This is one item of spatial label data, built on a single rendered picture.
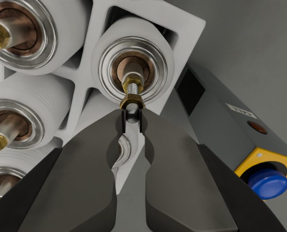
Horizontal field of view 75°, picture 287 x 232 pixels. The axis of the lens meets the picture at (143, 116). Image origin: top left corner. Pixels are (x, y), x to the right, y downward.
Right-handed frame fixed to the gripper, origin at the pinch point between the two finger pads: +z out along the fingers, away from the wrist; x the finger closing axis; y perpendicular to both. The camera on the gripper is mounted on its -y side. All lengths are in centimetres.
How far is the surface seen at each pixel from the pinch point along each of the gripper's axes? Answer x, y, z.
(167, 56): 3.7, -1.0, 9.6
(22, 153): -17.5, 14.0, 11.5
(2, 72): -19.1, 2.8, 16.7
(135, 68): 0.2, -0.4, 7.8
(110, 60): -2.4, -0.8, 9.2
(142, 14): 1.3, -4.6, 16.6
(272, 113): 40, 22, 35
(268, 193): 14.4, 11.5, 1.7
